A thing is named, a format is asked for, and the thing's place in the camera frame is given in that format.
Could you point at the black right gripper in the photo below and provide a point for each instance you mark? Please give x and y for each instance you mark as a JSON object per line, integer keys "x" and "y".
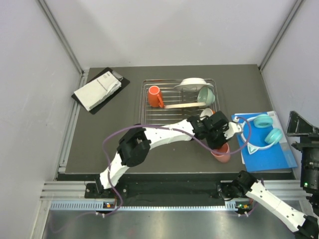
{"x": 297, "y": 125}

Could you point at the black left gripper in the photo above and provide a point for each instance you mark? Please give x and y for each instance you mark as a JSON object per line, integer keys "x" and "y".
{"x": 222, "y": 139}

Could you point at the orange white bowl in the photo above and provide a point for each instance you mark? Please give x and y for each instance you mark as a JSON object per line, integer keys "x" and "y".
{"x": 206, "y": 113}

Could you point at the pink cup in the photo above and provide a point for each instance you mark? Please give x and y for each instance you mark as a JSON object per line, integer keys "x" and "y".
{"x": 222, "y": 154}

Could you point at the mint green bowl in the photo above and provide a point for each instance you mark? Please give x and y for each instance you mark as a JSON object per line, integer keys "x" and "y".
{"x": 206, "y": 95}

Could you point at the white blue-rimmed plate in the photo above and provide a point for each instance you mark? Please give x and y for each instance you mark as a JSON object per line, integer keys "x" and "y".
{"x": 192, "y": 85}

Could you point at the pink cream plate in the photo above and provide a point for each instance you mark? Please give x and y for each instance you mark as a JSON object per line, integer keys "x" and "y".
{"x": 185, "y": 105}

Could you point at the orange mug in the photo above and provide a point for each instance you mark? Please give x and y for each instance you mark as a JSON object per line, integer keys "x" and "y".
{"x": 155, "y": 97}

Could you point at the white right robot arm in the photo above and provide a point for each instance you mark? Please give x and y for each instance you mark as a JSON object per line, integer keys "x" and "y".
{"x": 246, "y": 185}

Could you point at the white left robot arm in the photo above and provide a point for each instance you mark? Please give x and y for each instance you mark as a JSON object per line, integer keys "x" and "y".
{"x": 139, "y": 139}

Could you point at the blue folder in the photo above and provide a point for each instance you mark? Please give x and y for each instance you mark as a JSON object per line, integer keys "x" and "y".
{"x": 268, "y": 147}

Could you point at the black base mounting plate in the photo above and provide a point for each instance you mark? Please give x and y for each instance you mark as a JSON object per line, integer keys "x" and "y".
{"x": 166, "y": 193}

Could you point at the white paper booklet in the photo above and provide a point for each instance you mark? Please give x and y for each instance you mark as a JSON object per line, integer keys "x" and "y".
{"x": 96, "y": 91}

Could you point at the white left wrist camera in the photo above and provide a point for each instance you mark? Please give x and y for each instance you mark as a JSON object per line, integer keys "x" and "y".
{"x": 232, "y": 129}

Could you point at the metal wire dish rack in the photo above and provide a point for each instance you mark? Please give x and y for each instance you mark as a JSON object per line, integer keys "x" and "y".
{"x": 171, "y": 96}

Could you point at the aluminium frame rail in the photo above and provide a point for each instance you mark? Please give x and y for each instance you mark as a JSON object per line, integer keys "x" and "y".
{"x": 60, "y": 35}

